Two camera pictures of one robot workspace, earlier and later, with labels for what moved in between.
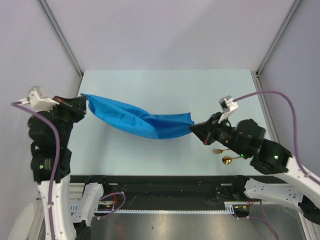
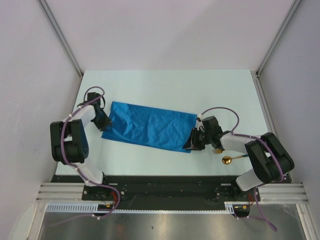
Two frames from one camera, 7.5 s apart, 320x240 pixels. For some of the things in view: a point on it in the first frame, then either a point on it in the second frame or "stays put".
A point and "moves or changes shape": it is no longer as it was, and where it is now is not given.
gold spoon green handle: [227, 160] stays put
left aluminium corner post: [47, 9] stays put
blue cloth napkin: [157, 126] moves or changes shape
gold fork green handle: [218, 151] stays put
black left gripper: [78, 105] -> [106, 123]
